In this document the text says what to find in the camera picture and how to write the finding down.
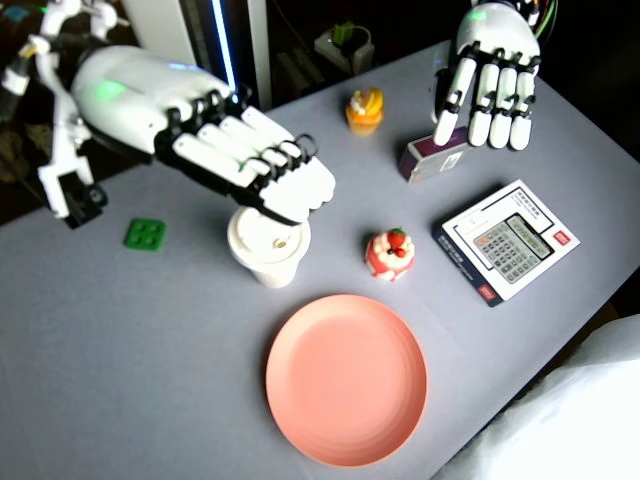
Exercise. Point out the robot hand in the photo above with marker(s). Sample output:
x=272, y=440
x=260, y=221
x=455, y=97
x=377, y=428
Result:
x=130, y=100
x=492, y=35

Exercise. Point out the purple and white small box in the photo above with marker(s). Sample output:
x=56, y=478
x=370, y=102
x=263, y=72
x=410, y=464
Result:
x=425, y=160

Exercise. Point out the white paper cup with lid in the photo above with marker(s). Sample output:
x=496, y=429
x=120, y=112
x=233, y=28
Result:
x=270, y=262

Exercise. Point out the white calculator box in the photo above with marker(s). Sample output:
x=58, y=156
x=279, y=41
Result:
x=505, y=240

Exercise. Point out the pink round plate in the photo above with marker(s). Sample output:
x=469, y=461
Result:
x=345, y=380

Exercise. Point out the white pillar with blue light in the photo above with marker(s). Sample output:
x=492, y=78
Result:
x=165, y=30

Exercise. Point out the square block with four holes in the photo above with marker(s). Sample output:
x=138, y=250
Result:
x=145, y=234

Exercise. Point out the toy orange cupcake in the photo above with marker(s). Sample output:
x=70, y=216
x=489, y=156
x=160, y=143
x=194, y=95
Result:
x=365, y=112

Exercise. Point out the toy strawberry cake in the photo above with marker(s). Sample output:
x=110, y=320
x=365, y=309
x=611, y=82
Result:
x=390, y=255

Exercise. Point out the grey tablecloth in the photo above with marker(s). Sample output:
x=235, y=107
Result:
x=125, y=360

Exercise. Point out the white cloth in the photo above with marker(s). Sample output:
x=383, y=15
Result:
x=570, y=420

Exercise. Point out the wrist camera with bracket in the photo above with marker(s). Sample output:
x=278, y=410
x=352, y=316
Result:
x=65, y=192

